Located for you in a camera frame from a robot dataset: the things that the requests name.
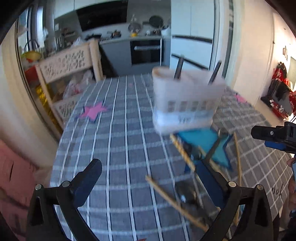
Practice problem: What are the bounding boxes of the black built-in oven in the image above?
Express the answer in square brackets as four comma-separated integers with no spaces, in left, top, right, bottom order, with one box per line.
[130,39,164,65]

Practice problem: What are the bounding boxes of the black spoon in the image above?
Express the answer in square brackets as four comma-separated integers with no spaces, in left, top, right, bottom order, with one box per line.
[175,181,201,209]

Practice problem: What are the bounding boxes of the black range hood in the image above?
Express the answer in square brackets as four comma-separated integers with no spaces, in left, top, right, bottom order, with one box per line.
[76,1,128,32]

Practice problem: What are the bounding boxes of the white refrigerator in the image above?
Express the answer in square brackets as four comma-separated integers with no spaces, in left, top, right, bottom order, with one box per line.
[170,0,215,70]

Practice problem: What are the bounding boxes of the white plastic utensil holder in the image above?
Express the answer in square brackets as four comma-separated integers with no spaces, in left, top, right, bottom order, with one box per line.
[152,67,227,135]

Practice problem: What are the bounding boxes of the patterned wooden chopstick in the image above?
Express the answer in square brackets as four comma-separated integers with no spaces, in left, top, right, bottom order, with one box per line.
[170,134,196,172]

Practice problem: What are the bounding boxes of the grey checked tablecloth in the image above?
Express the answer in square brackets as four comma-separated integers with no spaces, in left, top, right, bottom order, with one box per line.
[50,74,292,240]

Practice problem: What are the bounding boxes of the small pink star sticker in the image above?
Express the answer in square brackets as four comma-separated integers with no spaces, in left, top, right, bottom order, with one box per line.
[234,93,247,103]

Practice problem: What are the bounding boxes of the cream perforated storage rack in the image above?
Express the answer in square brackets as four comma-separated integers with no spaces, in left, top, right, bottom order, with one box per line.
[35,39,103,128]

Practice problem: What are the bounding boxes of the blue star sticker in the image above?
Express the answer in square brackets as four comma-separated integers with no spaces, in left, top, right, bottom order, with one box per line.
[177,128,233,171]

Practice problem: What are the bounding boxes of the person's right hand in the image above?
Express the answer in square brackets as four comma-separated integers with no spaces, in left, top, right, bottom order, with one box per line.
[287,157,296,167]

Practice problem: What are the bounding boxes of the red bags on floor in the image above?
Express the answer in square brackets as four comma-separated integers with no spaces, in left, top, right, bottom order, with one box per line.
[260,62,295,120]

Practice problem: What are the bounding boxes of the plain wooden chopstick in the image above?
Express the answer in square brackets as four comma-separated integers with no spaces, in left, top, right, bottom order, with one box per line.
[145,176,209,232]

